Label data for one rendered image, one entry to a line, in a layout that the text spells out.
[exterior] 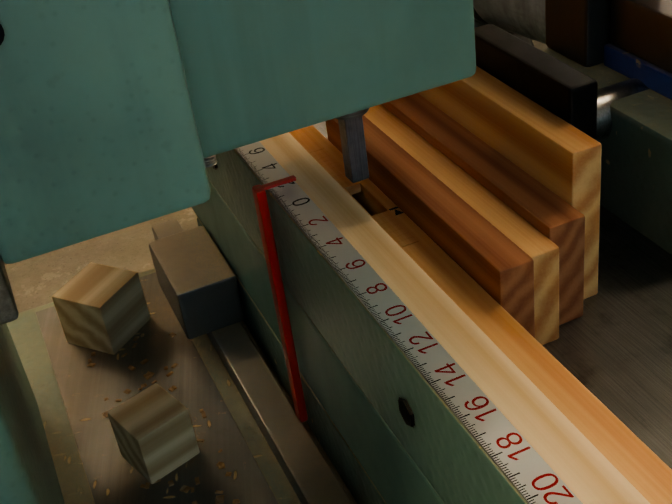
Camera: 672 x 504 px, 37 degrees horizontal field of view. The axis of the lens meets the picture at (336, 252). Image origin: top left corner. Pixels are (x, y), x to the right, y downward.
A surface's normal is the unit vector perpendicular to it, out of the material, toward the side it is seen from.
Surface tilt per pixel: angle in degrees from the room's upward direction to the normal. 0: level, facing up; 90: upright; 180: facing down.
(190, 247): 0
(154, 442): 90
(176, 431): 90
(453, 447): 90
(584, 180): 90
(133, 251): 0
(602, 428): 0
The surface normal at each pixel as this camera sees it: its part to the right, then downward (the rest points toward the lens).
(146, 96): 0.40, 0.47
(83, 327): -0.45, 0.54
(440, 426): -0.91, 0.32
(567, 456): -0.12, -0.83
